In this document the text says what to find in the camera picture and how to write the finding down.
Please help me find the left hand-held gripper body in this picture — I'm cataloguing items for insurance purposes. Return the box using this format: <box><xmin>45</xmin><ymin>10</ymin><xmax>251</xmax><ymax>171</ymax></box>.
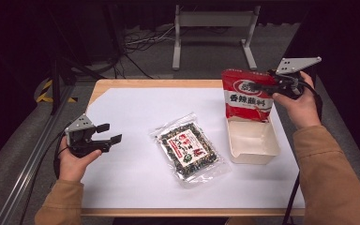
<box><xmin>63</xmin><ymin>112</ymin><xmax>113</xmax><ymax>158</ymax></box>

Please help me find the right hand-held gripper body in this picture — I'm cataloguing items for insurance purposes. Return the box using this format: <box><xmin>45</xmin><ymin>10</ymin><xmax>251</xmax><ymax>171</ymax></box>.
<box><xmin>267</xmin><ymin>55</ymin><xmax>323</xmax><ymax>101</ymax></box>

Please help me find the red seasoning packet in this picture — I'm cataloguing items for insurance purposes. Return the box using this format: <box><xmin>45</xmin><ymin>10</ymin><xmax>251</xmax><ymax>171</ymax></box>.
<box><xmin>220</xmin><ymin>68</ymin><xmax>278</xmax><ymax>124</ymax></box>

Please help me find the beige paper box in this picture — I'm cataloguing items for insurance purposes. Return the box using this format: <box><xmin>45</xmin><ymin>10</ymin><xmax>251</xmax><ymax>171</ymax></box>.
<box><xmin>226</xmin><ymin>115</ymin><xmax>281</xmax><ymax>166</ymax></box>

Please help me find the person's right hand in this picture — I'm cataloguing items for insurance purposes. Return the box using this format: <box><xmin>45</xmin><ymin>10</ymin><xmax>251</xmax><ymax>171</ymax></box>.
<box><xmin>271</xmin><ymin>70</ymin><xmax>323</xmax><ymax>131</ymax></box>

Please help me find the person's left hand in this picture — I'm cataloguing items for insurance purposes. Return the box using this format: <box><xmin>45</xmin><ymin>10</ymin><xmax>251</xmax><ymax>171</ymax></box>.
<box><xmin>57</xmin><ymin>136</ymin><xmax>103</xmax><ymax>183</ymax></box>

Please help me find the yellow and black floor tape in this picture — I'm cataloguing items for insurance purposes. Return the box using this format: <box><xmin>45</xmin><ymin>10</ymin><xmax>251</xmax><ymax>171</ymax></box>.
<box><xmin>35</xmin><ymin>79</ymin><xmax>79</xmax><ymax>104</ymax></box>

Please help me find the black tripod stand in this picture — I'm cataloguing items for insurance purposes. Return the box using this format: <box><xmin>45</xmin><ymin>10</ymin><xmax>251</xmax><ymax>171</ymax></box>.
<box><xmin>47</xmin><ymin>0</ymin><xmax>108</xmax><ymax>116</ymax></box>

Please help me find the clear seaweed sprinkle packet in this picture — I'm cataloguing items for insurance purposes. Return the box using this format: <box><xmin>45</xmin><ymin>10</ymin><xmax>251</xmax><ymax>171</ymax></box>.
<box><xmin>148</xmin><ymin>112</ymin><xmax>233</xmax><ymax>189</ymax></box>

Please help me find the white metal stand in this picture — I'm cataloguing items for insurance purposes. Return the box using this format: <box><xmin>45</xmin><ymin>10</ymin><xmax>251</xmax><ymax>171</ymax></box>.
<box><xmin>172</xmin><ymin>4</ymin><xmax>262</xmax><ymax>71</ymax></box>

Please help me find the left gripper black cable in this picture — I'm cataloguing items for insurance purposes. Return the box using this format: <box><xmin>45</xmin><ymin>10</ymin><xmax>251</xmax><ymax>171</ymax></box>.
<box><xmin>52</xmin><ymin>130</ymin><xmax>69</xmax><ymax>181</ymax></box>

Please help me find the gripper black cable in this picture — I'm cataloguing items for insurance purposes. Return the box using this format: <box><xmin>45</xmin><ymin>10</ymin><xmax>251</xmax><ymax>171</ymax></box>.
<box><xmin>52</xmin><ymin>130</ymin><xmax>69</xmax><ymax>181</ymax></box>
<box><xmin>281</xmin><ymin>79</ymin><xmax>324</xmax><ymax>225</ymax></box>

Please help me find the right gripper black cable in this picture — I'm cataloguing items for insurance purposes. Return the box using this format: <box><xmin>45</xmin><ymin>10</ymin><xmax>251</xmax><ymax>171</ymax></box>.
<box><xmin>281</xmin><ymin>79</ymin><xmax>324</xmax><ymax>225</ymax></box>

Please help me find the aluminium rail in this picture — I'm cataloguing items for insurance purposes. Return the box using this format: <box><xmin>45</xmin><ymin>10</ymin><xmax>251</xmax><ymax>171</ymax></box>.
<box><xmin>0</xmin><ymin>83</ymin><xmax>77</xmax><ymax>225</ymax></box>

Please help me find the bundle of floor cables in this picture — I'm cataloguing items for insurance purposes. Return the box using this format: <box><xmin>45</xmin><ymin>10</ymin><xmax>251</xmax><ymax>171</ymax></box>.
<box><xmin>122</xmin><ymin>25</ymin><xmax>176</xmax><ymax>54</ymax></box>

